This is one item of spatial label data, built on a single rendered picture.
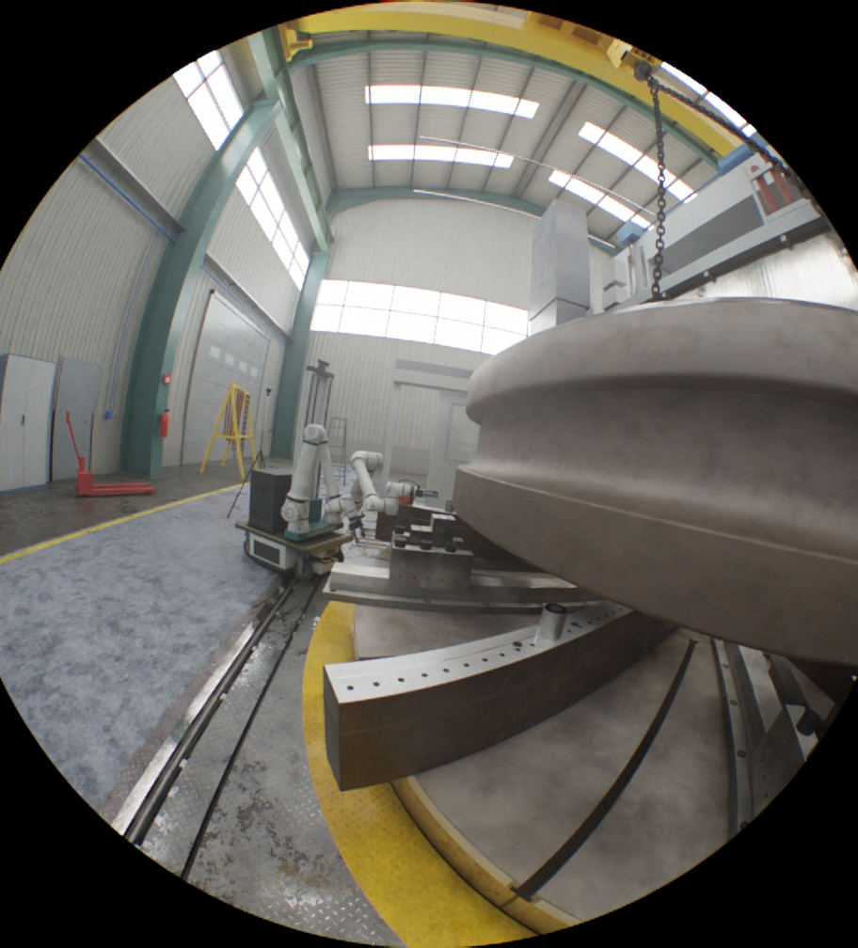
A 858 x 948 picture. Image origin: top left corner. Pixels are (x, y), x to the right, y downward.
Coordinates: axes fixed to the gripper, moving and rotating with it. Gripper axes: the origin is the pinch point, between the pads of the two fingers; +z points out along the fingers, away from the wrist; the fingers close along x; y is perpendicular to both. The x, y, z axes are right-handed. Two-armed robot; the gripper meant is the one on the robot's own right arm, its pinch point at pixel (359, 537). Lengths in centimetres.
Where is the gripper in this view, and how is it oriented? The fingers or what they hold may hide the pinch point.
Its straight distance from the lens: 253.0
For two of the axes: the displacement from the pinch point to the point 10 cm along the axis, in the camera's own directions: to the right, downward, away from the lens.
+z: 2.9, 9.5, 1.0
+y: -9.4, 2.6, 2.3
